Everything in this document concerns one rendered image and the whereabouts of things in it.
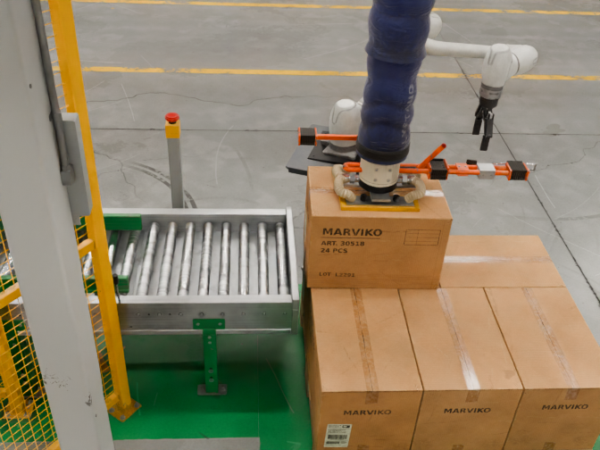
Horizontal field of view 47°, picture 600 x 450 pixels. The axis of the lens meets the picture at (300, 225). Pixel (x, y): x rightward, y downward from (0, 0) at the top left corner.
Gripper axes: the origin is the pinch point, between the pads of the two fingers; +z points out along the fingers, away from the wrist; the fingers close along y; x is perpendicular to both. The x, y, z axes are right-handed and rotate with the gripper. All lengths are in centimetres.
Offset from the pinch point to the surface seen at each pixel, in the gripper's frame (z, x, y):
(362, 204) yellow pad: 25, -49, 14
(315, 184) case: 27, -68, -4
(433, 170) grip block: 11.7, -19.2, 6.1
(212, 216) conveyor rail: 63, -117, -29
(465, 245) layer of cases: 67, 10, -13
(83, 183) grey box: -36, -140, 95
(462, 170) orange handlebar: 12.6, -6.2, 4.1
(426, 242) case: 39.7, -20.5, 20.1
